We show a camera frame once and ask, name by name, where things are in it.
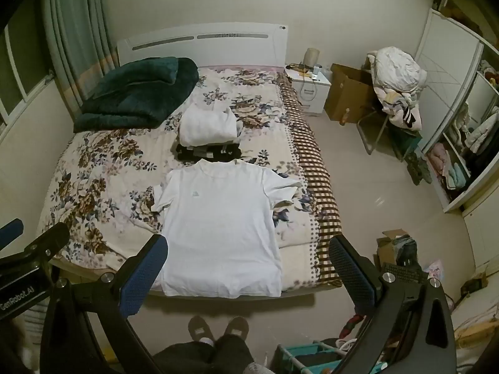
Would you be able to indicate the white nightstand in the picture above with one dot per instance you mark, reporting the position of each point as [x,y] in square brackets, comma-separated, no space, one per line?
[312,93]

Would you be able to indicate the small open cardboard box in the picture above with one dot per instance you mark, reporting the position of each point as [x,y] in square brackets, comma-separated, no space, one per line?
[388,247]

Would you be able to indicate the white bed headboard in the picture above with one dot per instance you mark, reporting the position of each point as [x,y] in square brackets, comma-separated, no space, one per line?
[202,45]

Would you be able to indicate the white wardrobe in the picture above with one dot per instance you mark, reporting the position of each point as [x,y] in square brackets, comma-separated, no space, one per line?
[448,66]

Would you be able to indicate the white T-shirt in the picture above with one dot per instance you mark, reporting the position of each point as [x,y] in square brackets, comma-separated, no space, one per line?
[218,222]

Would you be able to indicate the folded white garment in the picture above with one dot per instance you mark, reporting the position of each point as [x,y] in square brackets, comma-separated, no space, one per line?
[206,126]

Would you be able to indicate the person's dark trousers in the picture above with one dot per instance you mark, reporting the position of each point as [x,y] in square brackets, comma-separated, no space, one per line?
[206,358]

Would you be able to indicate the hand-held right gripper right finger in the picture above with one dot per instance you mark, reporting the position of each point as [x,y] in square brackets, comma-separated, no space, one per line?
[351,274]

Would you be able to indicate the person's slipper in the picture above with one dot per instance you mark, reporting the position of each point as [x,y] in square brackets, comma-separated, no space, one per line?
[200,329]
[237,326]

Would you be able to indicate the large cardboard box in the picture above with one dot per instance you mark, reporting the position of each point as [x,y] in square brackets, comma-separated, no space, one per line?
[347,93]

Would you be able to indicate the brown checked bed sheet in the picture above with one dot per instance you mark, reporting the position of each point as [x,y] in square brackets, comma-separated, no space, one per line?
[312,156]

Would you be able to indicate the metal folding chair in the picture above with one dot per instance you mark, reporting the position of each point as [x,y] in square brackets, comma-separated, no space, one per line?
[374,124]

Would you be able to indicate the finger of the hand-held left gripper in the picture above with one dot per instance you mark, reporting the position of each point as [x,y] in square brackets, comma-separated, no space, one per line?
[50,241]
[11,230]

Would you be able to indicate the green curtain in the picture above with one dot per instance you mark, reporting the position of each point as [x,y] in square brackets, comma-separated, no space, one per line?
[74,27]

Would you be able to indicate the teal storage rack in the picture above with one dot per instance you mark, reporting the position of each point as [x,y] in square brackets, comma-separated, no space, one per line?
[304,358]

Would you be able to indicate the floral bed blanket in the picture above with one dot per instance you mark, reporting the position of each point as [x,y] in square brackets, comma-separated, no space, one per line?
[109,171]

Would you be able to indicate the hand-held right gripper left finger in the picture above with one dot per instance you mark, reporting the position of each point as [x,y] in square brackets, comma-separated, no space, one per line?
[143,278]

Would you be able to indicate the folded black garment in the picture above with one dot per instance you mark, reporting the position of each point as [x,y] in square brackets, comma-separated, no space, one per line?
[187,152]

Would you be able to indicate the pile of clothes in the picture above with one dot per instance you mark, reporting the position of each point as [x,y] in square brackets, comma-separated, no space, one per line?
[397,78]

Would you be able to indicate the beige table lamp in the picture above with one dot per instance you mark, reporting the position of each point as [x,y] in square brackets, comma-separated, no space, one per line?
[312,57]

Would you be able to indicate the person's left slipper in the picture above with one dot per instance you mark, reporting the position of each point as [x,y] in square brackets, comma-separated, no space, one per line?
[200,329]

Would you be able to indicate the window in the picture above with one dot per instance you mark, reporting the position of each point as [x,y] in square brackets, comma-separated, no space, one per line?
[19,66]

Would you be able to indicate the person's right slipper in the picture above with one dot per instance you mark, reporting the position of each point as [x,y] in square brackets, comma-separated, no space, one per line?
[237,326]

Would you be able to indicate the dark green quilt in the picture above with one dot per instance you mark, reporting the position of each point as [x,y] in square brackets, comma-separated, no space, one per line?
[128,109]

